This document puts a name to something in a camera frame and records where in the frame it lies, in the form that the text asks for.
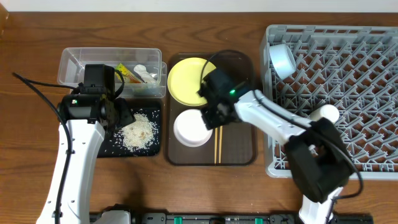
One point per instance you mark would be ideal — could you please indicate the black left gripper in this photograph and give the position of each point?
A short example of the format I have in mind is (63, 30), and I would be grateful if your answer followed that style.
(123, 112)

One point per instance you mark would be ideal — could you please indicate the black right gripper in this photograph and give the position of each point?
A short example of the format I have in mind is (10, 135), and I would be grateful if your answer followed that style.
(210, 115)

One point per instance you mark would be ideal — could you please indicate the wooden chopstick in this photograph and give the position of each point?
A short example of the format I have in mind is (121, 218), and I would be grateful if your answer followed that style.
(215, 145)
(220, 143)

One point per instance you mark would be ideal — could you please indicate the white bowl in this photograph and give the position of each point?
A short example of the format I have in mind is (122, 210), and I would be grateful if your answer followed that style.
(190, 129)

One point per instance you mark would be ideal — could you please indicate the yellow green snack wrapper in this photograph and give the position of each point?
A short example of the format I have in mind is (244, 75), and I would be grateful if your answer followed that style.
(127, 75)

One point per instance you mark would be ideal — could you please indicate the yellow plate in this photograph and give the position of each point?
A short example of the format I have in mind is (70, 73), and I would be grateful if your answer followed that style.
(184, 80)

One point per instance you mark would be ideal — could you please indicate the light blue bowl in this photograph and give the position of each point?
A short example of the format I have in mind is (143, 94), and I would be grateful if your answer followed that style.
(283, 60)

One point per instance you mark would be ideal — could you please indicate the pale green cup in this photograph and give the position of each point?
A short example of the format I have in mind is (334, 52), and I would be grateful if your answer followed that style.
(329, 112)

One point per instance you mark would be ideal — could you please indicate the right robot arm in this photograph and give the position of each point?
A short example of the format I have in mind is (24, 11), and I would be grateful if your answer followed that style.
(318, 160)

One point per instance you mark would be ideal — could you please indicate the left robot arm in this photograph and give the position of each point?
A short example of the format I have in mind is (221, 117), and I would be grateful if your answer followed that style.
(85, 120)

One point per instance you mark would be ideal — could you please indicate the grey dishwasher rack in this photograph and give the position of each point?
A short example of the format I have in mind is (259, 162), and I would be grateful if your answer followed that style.
(353, 68)

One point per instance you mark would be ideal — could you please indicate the pile of rice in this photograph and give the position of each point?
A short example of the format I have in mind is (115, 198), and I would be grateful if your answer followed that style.
(138, 136)

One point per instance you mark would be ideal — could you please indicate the black tray bin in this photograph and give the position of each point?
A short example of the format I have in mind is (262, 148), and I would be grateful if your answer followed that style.
(152, 108)

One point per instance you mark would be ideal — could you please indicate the dark brown serving tray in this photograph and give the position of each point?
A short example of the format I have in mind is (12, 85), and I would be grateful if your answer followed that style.
(239, 143)

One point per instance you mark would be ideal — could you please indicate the crumpled white napkin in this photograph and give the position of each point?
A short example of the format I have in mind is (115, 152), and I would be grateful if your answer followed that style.
(141, 73)

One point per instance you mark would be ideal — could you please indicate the clear plastic bin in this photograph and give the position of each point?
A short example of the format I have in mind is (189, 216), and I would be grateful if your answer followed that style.
(73, 61)

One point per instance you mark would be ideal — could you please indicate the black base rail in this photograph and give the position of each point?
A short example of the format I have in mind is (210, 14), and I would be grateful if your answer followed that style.
(164, 218)

